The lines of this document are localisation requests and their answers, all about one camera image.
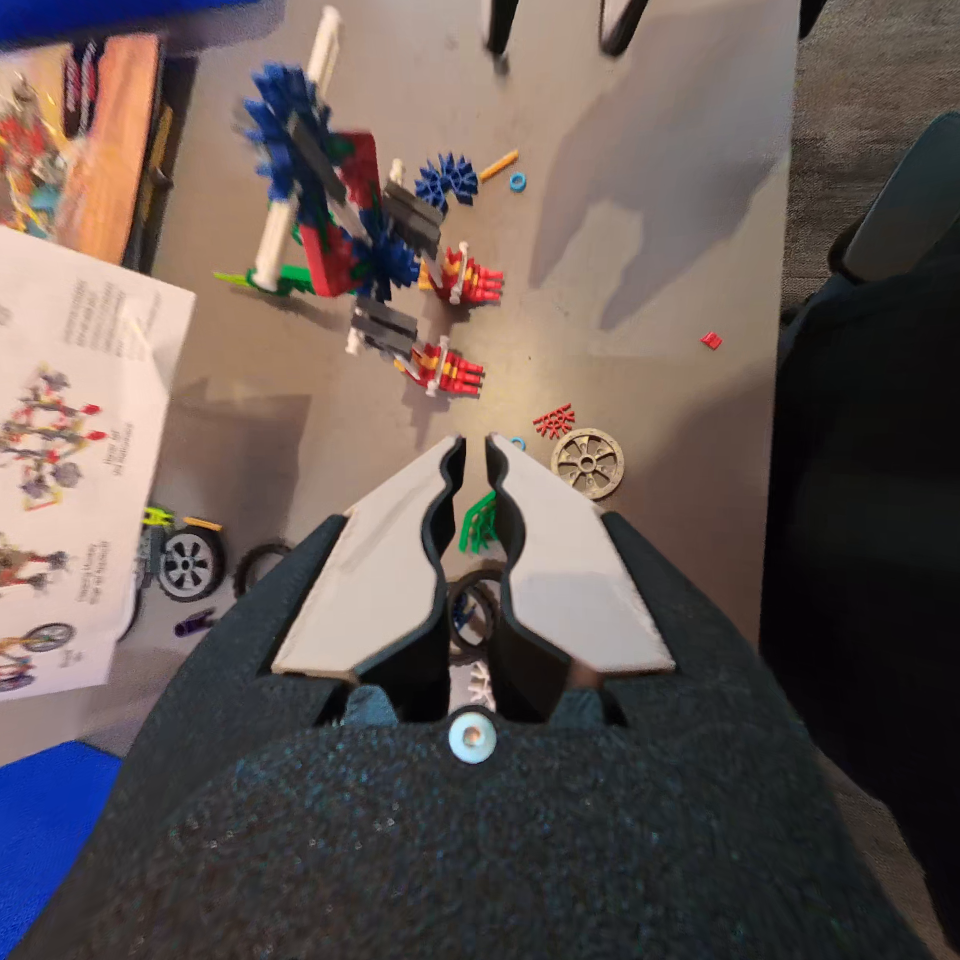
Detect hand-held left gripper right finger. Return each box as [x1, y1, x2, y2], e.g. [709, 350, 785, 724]
[483, 433, 678, 725]

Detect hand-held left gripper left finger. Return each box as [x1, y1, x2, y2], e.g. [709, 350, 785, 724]
[270, 435, 468, 725]

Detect black rubber tyre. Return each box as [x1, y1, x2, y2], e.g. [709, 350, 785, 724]
[447, 568, 505, 652]
[234, 541, 294, 597]

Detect green connector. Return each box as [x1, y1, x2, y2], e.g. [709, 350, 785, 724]
[459, 491, 498, 555]

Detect blue snowflake connector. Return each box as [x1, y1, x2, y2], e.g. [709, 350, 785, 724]
[414, 152, 479, 207]

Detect colourful construction toy model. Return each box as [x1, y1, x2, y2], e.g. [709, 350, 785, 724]
[213, 3, 505, 399]

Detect grey pulley wheel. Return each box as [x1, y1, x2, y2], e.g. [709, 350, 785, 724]
[551, 427, 625, 501]

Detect grey wheel with black tyre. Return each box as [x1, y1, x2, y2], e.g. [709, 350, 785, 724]
[153, 527, 226, 601]

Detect grey chair armrest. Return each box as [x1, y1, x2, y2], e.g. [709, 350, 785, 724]
[828, 112, 960, 286]

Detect yellow rods with grey clip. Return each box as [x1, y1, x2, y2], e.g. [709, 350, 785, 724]
[138, 101, 177, 226]

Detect printed instruction sheet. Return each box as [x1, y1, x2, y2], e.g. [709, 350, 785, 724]
[0, 225, 198, 702]

